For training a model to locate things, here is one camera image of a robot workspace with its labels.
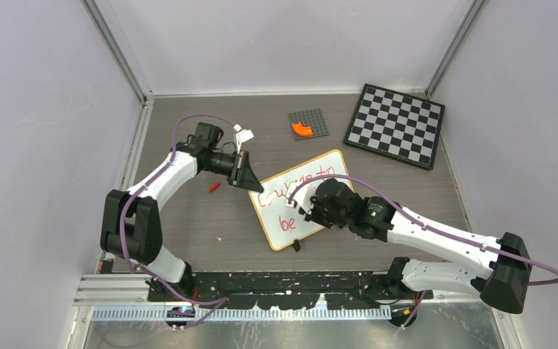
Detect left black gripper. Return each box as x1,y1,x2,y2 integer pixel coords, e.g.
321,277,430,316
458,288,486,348
204,150,264,193

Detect red marker cap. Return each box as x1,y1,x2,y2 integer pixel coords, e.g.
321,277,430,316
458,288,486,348
209,182,221,193

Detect yellow framed whiteboard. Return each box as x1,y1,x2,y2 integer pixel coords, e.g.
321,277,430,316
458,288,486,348
249,149,348,251

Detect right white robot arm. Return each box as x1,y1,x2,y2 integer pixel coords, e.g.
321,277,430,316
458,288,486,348
291,178,532,314

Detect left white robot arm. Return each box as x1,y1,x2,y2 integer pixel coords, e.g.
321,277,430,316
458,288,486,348
100,122,264,301

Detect orange curved block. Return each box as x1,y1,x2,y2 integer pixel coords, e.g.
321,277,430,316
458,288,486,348
291,122,315,138

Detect grey lego baseplate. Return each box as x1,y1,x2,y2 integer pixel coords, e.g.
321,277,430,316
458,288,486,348
288,108,329,140

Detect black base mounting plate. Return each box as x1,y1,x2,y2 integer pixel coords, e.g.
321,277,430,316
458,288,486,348
147,270,435,312

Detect black white chessboard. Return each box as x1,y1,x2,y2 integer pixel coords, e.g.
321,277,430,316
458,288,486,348
343,84,445,170

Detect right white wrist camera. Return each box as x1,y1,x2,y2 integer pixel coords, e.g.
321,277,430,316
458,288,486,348
286,190,314,214

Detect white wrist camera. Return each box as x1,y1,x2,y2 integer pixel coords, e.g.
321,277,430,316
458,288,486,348
286,190,314,214
233,124,254,153

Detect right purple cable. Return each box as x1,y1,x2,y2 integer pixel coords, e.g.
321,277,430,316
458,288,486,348
286,174,558,329

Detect purple cable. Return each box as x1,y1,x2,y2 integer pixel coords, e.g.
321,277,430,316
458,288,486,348
118,113,240,329
286,174,558,329

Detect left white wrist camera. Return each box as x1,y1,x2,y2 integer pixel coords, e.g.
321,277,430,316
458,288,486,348
233,124,254,153

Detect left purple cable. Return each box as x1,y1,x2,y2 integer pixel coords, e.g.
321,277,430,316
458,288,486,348
118,113,240,329

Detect white slotted cable duct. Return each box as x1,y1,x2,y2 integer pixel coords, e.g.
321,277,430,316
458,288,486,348
91,305,392,323

